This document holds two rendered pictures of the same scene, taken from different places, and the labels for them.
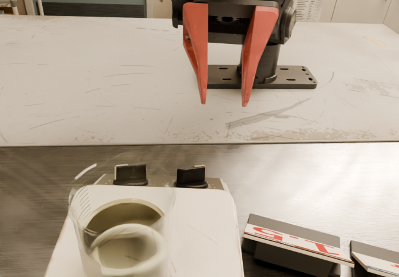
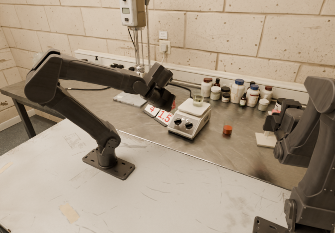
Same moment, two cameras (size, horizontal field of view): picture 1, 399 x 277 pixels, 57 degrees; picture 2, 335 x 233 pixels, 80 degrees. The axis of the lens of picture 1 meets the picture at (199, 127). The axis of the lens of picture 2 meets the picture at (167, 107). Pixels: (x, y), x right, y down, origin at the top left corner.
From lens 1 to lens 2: 0.99 m
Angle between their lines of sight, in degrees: 107
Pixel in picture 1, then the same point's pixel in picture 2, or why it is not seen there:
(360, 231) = (148, 118)
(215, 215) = (182, 106)
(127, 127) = (176, 158)
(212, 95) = (135, 161)
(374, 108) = not seen: hidden behind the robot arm
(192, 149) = (163, 143)
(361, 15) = not seen: outside the picture
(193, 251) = (188, 104)
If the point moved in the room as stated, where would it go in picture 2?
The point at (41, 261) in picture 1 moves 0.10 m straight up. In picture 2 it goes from (208, 133) to (211, 114)
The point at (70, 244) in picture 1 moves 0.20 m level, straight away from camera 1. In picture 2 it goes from (204, 109) to (205, 136)
